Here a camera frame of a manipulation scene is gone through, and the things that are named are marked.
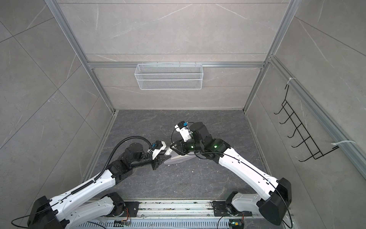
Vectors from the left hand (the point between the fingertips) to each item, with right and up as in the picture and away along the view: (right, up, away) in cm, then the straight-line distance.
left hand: (169, 150), depth 73 cm
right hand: (+2, +3, -3) cm, 5 cm away
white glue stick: (+1, 0, -4) cm, 4 cm away
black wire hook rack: (+64, +3, -8) cm, 65 cm away
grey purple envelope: (+3, 0, -9) cm, 9 cm away
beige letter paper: (+5, -8, +20) cm, 22 cm away
